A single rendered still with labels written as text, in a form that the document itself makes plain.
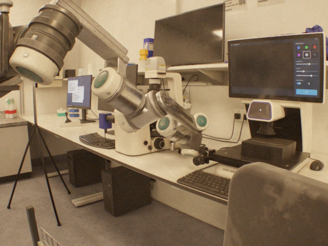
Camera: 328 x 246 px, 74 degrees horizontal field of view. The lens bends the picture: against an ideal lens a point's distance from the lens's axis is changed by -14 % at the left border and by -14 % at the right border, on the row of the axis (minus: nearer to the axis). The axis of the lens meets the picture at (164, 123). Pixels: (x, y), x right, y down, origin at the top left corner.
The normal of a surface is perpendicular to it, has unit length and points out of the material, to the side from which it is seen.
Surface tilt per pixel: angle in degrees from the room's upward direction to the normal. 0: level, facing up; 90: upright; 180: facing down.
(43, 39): 75
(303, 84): 93
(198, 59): 86
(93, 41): 149
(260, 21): 90
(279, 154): 90
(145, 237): 0
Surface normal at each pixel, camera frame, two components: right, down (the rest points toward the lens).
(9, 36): 0.76, -0.14
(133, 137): 0.10, 0.15
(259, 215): -0.89, 0.07
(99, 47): -0.32, 0.91
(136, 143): 0.35, 0.14
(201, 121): 0.31, -0.19
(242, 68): -0.73, 0.14
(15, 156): 0.68, 0.11
